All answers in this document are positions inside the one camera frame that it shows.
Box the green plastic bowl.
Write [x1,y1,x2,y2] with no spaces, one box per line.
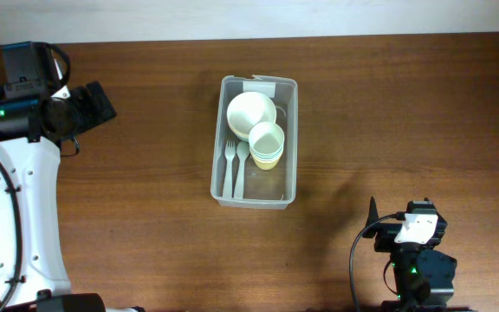
[232,130,249,142]

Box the yellow plastic cup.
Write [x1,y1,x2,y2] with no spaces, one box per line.
[252,157,280,171]

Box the yellow plastic bowl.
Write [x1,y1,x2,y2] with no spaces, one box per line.
[229,124,249,142]

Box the white plastic spoon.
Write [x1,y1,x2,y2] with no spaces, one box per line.
[233,141,250,199]

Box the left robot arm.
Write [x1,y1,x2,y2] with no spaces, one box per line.
[0,42,117,312]

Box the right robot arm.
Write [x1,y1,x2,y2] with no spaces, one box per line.
[211,76,457,311]

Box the green plastic cup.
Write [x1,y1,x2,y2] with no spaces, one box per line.
[250,147,283,159]

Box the cream plastic cup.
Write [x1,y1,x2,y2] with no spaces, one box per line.
[249,121,285,153]

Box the white plastic bowl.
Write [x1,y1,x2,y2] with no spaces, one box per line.
[227,92,276,134]

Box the clear plastic container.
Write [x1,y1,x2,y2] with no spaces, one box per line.
[211,75,298,210]

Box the pink plastic cup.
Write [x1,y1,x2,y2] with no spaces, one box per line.
[250,150,283,163]

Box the white plastic fork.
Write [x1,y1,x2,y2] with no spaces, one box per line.
[223,140,236,198]

